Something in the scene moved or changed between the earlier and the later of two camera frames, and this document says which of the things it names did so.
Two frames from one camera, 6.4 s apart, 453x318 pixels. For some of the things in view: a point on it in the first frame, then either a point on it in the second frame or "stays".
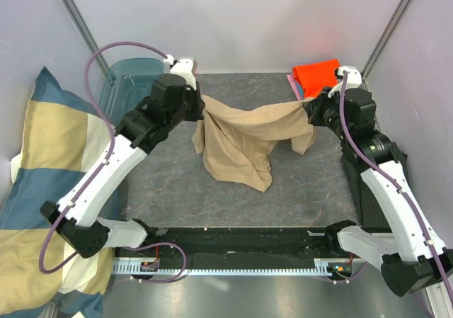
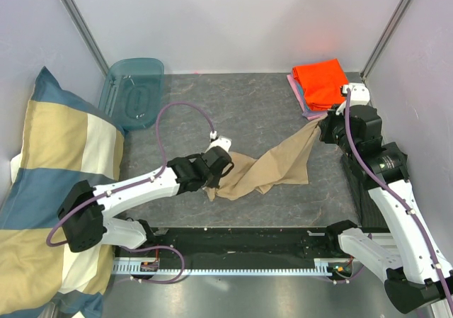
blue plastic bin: (128, 81) stays
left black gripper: (199, 105) -> (215, 182)
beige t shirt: (235, 142) -> (287, 163)
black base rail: (236, 248) stays
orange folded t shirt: (313, 77) stays
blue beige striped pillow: (42, 271) stays
